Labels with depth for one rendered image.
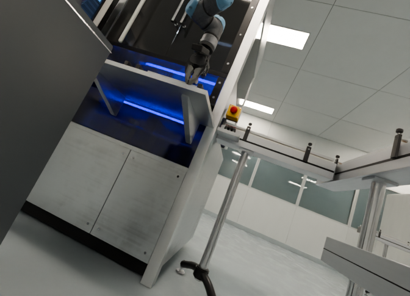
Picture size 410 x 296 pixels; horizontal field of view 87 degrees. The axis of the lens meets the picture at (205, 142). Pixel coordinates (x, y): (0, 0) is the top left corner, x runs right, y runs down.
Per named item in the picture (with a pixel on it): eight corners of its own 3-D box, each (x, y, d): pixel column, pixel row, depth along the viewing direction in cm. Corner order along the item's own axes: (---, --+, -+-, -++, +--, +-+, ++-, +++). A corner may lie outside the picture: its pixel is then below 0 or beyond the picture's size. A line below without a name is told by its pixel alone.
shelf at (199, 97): (116, 98, 143) (118, 95, 143) (214, 132, 129) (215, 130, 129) (63, 49, 97) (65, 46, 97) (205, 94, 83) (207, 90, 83)
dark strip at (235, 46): (207, 102, 127) (252, -1, 143) (214, 105, 126) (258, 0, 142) (207, 102, 126) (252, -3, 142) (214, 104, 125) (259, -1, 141)
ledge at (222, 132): (218, 137, 134) (219, 133, 135) (238, 143, 131) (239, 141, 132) (216, 129, 121) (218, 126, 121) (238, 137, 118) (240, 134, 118)
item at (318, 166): (215, 137, 129) (225, 113, 133) (217, 143, 144) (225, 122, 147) (334, 179, 115) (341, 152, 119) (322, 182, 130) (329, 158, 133)
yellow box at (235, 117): (226, 119, 129) (230, 108, 130) (237, 122, 127) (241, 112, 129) (225, 114, 122) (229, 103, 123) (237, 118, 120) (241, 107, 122)
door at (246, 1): (165, 57, 139) (200, -12, 151) (227, 75, 131) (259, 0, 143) (165, 56, 139) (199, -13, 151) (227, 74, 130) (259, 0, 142)
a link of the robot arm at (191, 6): (204, -13, 85) (221, 9, 92) (188, 0, 94) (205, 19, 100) (196, 2, 84) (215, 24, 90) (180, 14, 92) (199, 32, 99)
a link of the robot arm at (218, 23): (207, 16, 101) (218, 29, 106) (197, 35, 99) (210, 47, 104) (218, 9, 95) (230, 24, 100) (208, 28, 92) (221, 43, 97)
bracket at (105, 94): (111, 115, 131) (121, 96, 134) (116, 116, 130) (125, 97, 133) (72, 86, 98) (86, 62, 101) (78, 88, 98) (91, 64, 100)
